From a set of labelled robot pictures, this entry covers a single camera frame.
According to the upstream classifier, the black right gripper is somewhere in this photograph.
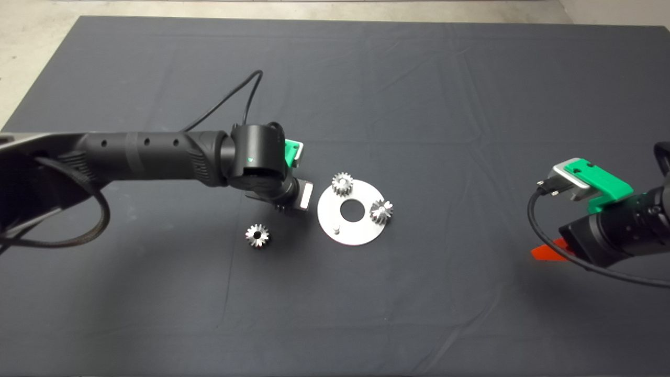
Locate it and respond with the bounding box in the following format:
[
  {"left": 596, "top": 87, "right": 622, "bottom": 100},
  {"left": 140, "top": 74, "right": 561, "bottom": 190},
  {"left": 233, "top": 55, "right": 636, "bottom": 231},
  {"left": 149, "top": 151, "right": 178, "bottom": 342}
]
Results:
[{"left": 531, "top": 201, "right": 641, "bottom": 268}]

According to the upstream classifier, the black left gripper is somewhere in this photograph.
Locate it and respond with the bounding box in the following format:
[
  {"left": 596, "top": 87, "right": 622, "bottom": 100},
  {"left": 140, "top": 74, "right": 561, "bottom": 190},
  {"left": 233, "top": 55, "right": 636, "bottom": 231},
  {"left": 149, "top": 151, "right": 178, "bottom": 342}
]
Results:
[{"left": 243, "top": 175, "right": 315, "bottom": 214}]

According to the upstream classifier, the small steel gear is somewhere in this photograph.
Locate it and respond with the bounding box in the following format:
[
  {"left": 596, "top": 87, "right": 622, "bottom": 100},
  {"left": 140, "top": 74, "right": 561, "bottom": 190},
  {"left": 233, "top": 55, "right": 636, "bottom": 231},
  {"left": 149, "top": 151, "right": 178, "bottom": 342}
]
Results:
[
  {"left": 331, "top": 172, "right": 354, "bottom": 197},
  {"left": 244, "top": 224, "right": 271, "bottom": 249},
  {"left": 370, "top": 199, "right": 395, "bottom": 225}
]

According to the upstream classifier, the round metal plate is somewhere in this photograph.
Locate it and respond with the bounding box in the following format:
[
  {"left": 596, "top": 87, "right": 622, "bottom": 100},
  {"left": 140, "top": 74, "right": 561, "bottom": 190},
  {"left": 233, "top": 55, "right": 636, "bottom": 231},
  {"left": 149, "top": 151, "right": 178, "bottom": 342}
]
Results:
[{"left": 317, "top": 180, "right": 389, "bottom": 246}]

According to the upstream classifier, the dark grey table cloth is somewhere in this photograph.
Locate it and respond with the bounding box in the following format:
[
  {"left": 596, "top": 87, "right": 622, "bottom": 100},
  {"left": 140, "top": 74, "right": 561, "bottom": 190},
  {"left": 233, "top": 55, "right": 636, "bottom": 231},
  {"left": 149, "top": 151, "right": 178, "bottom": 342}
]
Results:
[{"left": 0, "top": 16, "right": 670, "bottom": 377}]

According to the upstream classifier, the thin black right camera cable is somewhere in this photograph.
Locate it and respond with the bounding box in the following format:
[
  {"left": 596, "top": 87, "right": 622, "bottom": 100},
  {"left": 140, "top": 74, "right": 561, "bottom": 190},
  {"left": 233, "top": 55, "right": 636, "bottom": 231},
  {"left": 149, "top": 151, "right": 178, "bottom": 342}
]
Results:
[{"left": 527, "top": 178, "right": 670, "bottom": 289}]

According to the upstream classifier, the thin black camera cable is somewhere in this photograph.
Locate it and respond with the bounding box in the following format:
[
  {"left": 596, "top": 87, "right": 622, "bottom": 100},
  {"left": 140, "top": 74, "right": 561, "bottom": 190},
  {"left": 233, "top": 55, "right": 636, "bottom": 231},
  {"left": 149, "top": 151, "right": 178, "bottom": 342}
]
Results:
[
  {"left": 527, "top": 178, "right": 670, "bottom": 289},
  {"left": 182, "top": 70, "right": 264, "bottom": 132}
]

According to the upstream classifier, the green left camera mount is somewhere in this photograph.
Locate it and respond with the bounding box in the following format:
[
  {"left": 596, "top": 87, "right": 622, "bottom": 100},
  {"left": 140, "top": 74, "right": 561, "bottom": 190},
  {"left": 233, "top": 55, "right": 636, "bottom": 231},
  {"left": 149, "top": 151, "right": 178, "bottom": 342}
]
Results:
[{"left": 284, "top": 139, "right": 304, "bottom": 169}]

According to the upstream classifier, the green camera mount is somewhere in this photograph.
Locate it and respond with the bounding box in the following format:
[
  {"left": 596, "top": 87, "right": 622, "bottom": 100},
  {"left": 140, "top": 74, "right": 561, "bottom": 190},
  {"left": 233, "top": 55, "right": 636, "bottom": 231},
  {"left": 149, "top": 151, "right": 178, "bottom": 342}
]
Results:
[
  {"left": 568, "top": 159, "right": 634, "bottom": 215},
  {"left": 284, "top": 139, "right": 304, "bottom": 169}
]

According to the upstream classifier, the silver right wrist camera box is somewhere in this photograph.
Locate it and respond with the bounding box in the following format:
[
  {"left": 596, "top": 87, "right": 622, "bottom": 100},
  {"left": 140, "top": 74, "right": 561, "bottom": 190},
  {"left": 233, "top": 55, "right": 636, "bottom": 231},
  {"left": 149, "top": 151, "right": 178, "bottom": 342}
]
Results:
[{"left": 549, "top": 158, "right": 595, "bottom": 203}]

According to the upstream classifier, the green right camera mount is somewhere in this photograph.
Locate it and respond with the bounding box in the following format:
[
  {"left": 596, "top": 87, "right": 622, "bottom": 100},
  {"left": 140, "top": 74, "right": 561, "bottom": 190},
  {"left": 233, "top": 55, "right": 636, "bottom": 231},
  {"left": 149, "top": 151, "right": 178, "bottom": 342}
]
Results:
[{"left": 568, "top": 159, "right": 634, "bottom": 215}]

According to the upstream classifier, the thin black left camera cable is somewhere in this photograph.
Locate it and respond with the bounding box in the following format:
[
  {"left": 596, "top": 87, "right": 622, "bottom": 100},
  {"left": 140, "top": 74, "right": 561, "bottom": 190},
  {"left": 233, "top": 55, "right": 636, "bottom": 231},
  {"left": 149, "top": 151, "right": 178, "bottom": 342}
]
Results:
[{"left": 182, "top": 70, "right": 264, "bottom": 132}]

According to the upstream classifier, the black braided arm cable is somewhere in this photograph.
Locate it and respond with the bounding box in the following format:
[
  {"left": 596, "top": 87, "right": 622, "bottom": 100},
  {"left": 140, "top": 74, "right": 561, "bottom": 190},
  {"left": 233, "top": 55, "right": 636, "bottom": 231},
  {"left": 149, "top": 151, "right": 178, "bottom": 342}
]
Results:
[{"left": 0, "top": 157, "right": 111, "bottom": 250}]

